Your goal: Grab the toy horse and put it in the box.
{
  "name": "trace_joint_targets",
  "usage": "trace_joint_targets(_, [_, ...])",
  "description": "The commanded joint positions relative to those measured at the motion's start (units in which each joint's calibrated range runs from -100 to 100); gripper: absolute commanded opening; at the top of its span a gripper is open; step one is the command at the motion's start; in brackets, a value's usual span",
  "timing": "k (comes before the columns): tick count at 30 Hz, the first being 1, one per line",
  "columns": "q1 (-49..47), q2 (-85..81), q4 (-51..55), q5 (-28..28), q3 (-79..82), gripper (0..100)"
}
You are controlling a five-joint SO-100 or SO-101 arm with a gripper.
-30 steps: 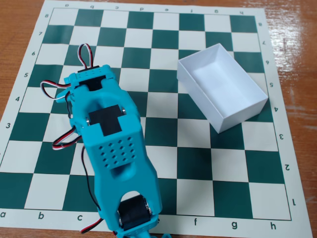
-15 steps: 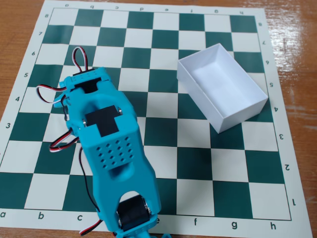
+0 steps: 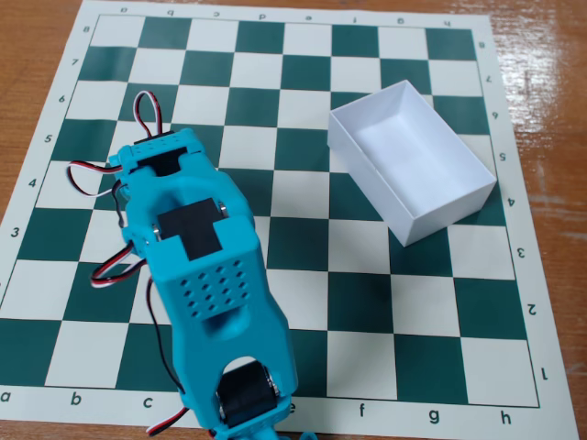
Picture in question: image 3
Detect cyan gripper body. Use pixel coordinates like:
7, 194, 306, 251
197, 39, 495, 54
108, 128, 205, 177

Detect white open cardboard box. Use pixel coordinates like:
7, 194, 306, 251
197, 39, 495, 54
327, 79, 498, 248

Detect green white chessboard mat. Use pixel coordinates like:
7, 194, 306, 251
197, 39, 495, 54
0, 0, 581, 440

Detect red white black looped cable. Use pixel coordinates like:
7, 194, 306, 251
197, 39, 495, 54
134, 90, 165, 139

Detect red white black servo cable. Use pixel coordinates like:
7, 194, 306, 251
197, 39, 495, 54
67, 159, 126, 199
90, 238, 153, 290
146, 404, 190, 436

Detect thin black cable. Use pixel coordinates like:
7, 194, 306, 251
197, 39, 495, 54
146, 274, 187, 396

